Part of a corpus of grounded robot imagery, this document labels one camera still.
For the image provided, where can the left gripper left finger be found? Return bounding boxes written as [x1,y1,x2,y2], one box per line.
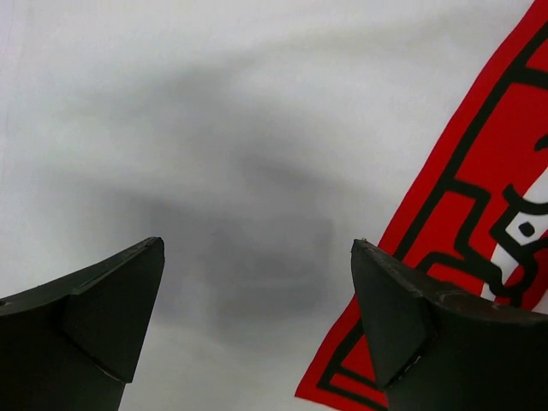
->
[1,237,164,411]

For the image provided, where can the white red-print t-shirt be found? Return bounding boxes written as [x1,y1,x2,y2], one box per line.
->
[1,1,531,410]

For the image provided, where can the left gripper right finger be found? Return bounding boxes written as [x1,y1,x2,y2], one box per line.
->
[351,240,547,411]

